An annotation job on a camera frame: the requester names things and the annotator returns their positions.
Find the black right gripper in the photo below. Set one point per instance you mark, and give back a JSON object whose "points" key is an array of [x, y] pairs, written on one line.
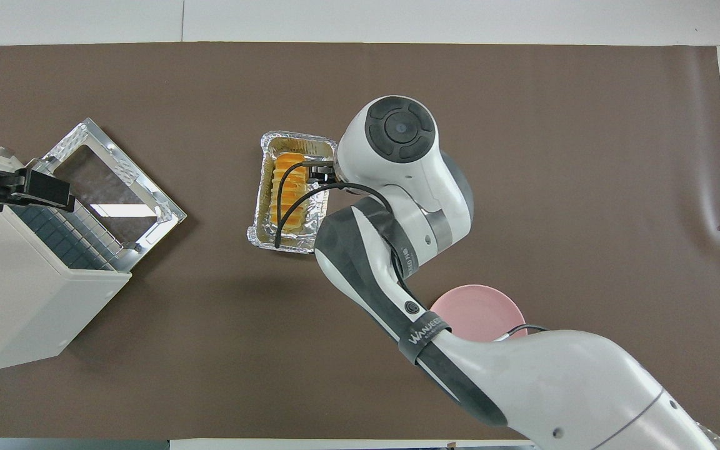
{"points": [[327, 172]]}

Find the sliced yellow bread loaf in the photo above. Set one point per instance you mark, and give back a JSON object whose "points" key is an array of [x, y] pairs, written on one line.
{"points": [[294, 194]]}

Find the silver foil tray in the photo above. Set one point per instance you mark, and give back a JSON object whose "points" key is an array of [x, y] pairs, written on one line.
{"points": [[263, 234]]}

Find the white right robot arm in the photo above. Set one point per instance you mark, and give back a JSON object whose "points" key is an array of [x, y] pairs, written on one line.
{"points": [[522, 381]]}

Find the metal oven rack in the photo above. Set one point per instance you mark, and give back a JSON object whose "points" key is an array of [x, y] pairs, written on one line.
{"points": [[88, 240]]}

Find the glass oven door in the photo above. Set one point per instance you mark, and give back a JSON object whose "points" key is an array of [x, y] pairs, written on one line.
{"points": [[147, 187]]}

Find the cream toaster oven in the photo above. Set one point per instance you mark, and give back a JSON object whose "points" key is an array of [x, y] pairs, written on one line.
{"points": [[16, 306]]}

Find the pink round plate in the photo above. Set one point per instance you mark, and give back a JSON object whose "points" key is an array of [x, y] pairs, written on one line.
{"points": [[479, 309]]}

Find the brown table mat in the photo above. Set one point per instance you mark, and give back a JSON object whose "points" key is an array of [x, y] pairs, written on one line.
{"points": [[585, 187]]}

